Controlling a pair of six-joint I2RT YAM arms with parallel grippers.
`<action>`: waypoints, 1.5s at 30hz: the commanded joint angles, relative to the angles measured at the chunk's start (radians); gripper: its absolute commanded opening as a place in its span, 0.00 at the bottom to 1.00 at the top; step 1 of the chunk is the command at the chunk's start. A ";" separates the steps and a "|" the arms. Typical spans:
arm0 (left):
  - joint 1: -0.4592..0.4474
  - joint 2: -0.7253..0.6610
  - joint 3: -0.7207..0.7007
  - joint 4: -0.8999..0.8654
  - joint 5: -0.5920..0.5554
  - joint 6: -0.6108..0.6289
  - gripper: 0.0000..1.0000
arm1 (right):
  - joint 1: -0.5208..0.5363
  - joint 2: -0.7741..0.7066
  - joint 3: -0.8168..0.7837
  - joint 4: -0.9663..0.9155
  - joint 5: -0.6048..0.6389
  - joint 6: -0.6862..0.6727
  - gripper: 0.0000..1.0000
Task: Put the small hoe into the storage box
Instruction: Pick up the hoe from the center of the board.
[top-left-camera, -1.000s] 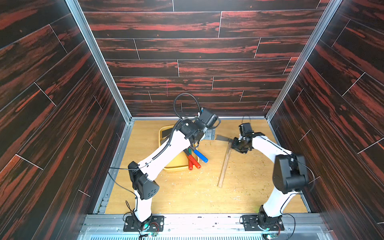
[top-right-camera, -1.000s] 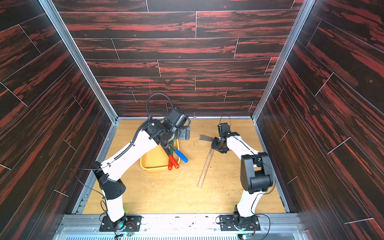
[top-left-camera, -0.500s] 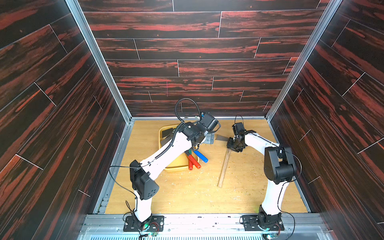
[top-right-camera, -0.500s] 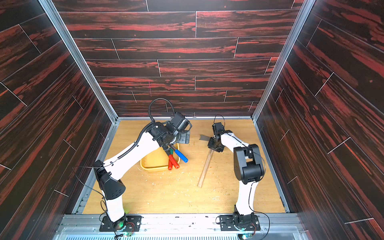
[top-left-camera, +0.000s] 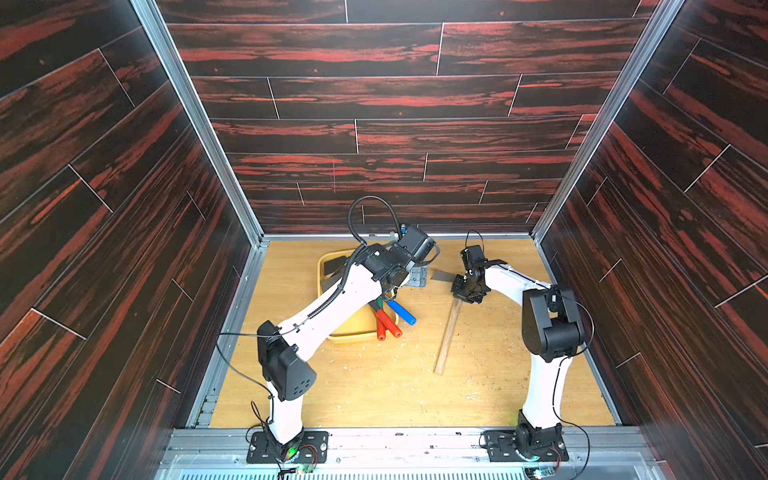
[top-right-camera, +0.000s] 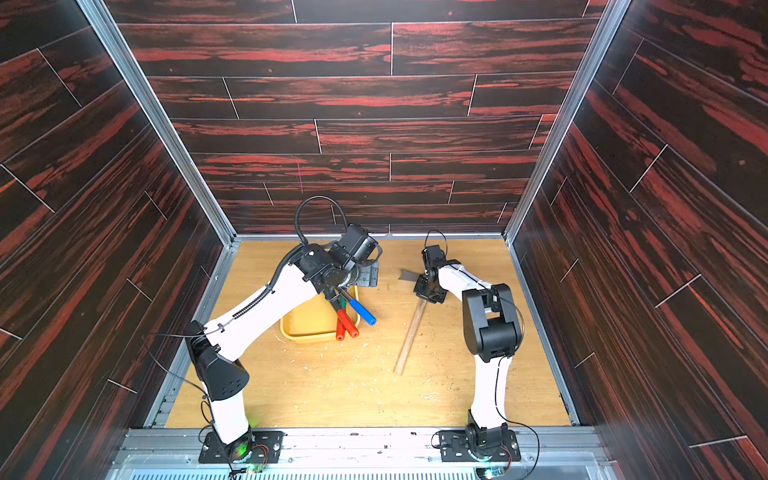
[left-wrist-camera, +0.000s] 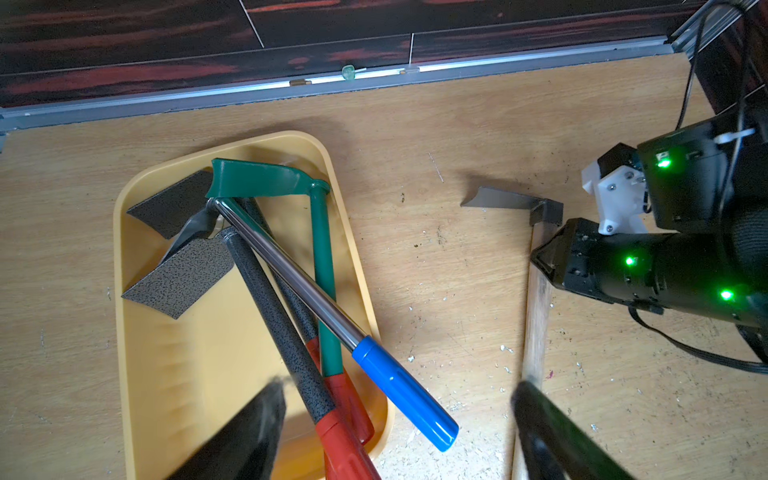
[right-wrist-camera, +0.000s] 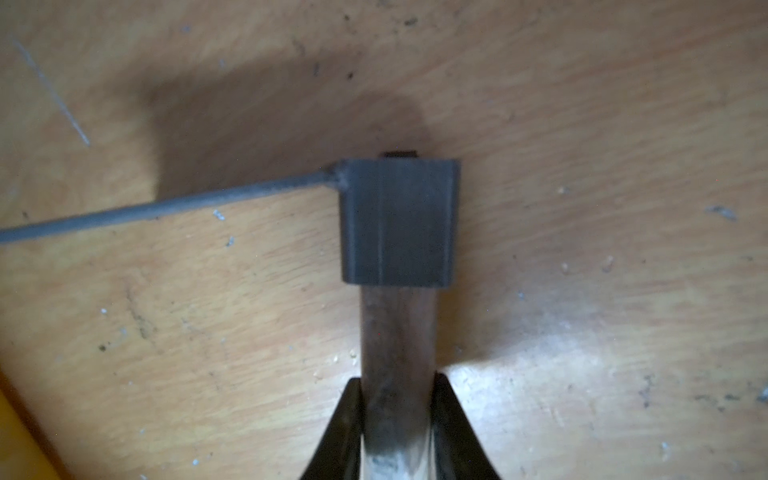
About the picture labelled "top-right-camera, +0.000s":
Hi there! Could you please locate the wooden handle hoe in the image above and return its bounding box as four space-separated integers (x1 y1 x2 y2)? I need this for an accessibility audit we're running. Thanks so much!
394 269 427 376

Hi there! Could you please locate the steel hoe blue grip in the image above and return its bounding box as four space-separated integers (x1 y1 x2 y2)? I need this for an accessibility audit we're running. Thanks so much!
339 288 377 326

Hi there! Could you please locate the green hoe red grip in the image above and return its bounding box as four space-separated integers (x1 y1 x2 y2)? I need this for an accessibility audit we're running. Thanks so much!
331 299 347 341

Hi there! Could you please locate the black hoe red grip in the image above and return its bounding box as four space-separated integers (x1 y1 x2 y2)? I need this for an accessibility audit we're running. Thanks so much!
329 299 359 338

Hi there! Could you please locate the yellow plastic storage tray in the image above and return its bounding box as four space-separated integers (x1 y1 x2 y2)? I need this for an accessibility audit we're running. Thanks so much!
279 293 338 343

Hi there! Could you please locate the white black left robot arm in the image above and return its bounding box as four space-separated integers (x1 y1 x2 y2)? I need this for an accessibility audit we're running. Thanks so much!
184 224 383 464

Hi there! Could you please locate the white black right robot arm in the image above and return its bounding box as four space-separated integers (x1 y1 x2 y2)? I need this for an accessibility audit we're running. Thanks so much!
414 245 524 461

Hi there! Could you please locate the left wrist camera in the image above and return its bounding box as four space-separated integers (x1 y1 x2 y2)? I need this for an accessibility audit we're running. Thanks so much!
329 224 383 269

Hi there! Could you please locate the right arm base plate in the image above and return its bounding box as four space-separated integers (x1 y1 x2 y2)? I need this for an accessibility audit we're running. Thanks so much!
433 425 521 463

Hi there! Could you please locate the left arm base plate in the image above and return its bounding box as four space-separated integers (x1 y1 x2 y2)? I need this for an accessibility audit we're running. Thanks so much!
198 430 285 465

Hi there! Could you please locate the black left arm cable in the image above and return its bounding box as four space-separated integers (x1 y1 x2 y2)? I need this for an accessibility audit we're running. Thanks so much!
140 195 350 433

